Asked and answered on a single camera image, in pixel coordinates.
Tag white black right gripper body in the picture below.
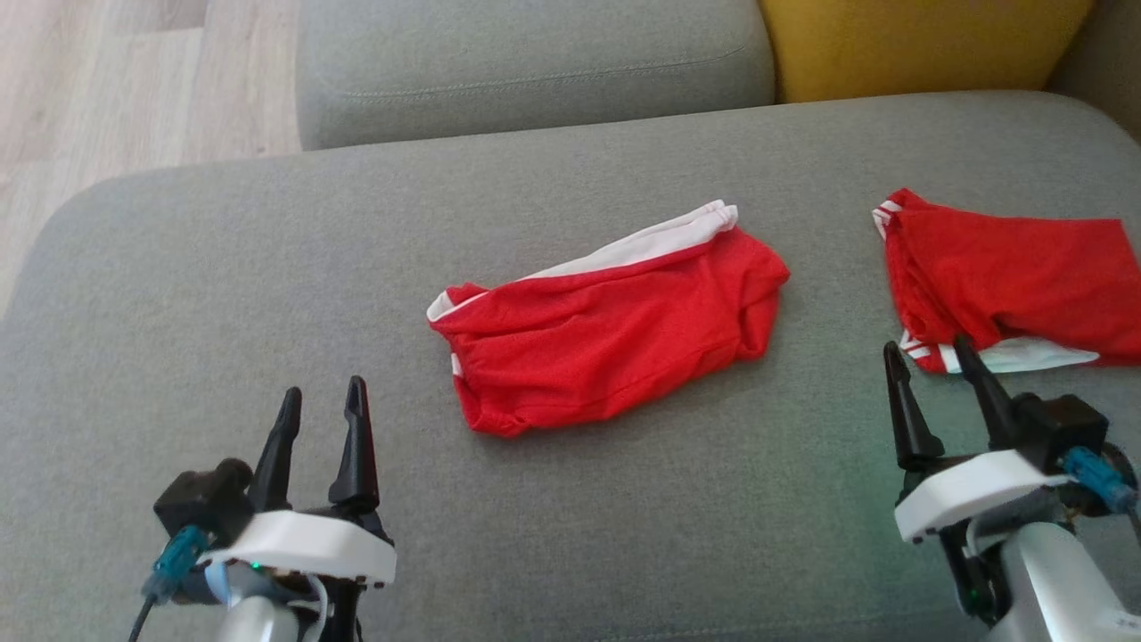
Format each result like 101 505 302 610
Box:
894 449 1071 625

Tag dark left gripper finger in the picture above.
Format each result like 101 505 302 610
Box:
327 375 381 511
247 387 303 513

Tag black cable teal plug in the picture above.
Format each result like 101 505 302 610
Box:
128 524 211 642

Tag red t-shirt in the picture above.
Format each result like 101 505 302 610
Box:
872 187 1141 376

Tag black cable blue plug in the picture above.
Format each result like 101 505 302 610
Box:
1061 446 1141 547

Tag grey sofa seat cushion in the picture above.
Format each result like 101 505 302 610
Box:
0 89 1141 642

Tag yellow pillow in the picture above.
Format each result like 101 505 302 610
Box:
758 0 1098 104

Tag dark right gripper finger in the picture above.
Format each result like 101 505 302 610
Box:
882 341 946 471
952 335 1027 450

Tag red mesh shorts white stripe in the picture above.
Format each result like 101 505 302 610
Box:
425 200 792 439

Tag grey sofa back cushion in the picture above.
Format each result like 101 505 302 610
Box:
294 0 777 152

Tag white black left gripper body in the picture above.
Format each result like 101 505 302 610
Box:
196 508 398 642

